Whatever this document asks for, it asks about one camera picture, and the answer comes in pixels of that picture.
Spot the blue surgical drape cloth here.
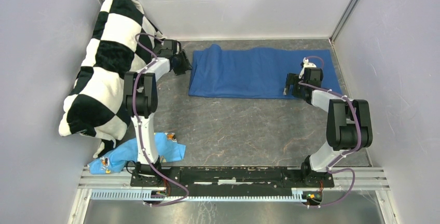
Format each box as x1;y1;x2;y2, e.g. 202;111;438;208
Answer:
188;44;342;99

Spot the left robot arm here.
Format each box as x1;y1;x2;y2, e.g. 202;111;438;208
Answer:
123;33;192;187

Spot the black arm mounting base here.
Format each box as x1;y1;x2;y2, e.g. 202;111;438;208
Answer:
130;166;335;197

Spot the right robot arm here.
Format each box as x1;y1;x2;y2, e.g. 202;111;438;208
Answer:
283;67;373;187

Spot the black white checkered pillow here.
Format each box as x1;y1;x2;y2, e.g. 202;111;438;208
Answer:
59;0;163;158

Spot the light blue patterned cloth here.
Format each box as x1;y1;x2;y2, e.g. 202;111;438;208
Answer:
87;132;186;175

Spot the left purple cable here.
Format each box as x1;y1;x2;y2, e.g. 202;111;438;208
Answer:
131;33;190;207

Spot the purple cable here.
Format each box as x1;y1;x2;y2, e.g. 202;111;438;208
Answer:
131;33;190;207
298;55;362;208

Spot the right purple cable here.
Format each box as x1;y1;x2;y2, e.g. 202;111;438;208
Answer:
298;55;362;208

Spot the white slotted cable duct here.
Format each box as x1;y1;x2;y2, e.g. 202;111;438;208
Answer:
90;189;306;203

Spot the aluminium frame rail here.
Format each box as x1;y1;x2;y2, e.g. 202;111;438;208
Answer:
77;167;391;191

